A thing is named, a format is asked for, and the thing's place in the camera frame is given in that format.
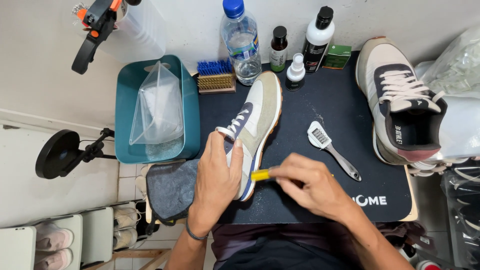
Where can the small brown bottle green label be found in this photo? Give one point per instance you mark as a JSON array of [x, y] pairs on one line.
[[279, 52]]

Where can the yellow cleaning eraser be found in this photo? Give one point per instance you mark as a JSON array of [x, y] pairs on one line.
[[259, 174]]

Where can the black round stand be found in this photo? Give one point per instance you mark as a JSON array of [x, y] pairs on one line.
[[56, 153]]

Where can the grey microfibre cloth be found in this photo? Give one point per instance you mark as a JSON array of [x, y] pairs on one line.
[[170, 187]]

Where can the black wristband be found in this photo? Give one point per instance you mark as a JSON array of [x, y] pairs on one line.
[[195, 235]]

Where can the beige navy suede sneaker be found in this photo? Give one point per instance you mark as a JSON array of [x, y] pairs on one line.
[[262, 108], [397, 112]]

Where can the translucent white plastic container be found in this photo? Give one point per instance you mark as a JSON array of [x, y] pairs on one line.
[[144, 30]]

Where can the clear bag of white pieces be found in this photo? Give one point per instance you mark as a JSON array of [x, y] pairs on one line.
[[455, 63]]

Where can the black work mat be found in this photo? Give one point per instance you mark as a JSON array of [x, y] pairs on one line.
[[337, 108]]

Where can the white bottle with black cap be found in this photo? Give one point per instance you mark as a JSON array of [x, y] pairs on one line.
[[317, 45]]

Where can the clear water bottle blue cap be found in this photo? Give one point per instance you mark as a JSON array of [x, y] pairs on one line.
[[242, 45]]

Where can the wooden brush with blue bristles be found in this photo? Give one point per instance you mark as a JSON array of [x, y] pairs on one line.
[[216, 80]]

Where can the small white spray bottle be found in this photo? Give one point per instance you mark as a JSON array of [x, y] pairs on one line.
[[295, 75]]

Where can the white shoe rack with shoes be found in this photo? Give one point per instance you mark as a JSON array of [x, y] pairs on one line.
[[60, 236]]

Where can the clear plastic bag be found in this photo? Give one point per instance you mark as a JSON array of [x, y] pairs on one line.
[[157, 108]]

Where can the person's left hand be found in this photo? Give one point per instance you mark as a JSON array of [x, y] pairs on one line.
[[213, 180]]

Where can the black and orange clamp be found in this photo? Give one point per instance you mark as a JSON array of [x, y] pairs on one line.
[[93, 26]]

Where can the teal plastic basin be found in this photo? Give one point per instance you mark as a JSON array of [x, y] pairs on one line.
[[125, 123]]

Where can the heap of bagged shoes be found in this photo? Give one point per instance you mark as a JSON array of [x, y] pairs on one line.
[[459, 210]]

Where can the small green box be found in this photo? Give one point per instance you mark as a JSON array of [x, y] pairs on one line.
[[337, 57]]

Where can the person's dark clothing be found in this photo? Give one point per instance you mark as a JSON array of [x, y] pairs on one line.
[[277, 247]]

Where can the person's right hand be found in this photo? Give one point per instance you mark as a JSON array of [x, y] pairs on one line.
[[315, 187]]

